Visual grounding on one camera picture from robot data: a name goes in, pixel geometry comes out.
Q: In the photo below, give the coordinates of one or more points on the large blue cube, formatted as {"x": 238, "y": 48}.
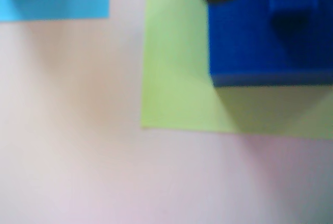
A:
{"x": 239, "y": 47}

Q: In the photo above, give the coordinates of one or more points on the green paper square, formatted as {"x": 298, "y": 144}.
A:
{"x": 174, "y": 78}

